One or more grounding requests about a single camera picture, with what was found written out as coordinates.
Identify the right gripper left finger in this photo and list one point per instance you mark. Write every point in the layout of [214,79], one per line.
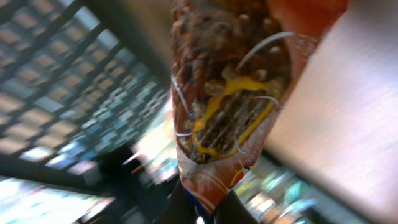
[179,209]

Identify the grey plastic shopping basket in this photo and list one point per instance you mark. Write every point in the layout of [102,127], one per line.
[78,79]

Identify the red chocolate bar wrapper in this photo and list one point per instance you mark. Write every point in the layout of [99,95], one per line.
[234,65]

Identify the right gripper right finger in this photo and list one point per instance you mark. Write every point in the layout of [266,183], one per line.
[232,211]

